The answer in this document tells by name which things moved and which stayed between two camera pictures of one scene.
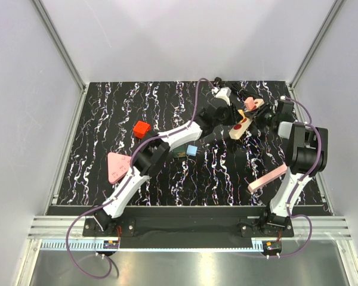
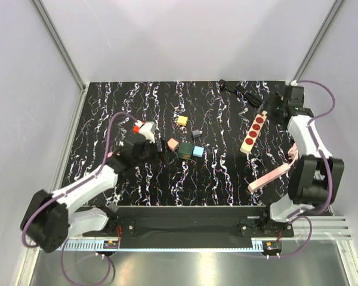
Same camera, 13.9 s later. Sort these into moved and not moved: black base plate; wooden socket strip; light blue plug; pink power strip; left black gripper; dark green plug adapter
Moved: wooden socket strip; light blue plug; left black gripper; dark green plug adapter
Not moved: pink power strip; black base plate
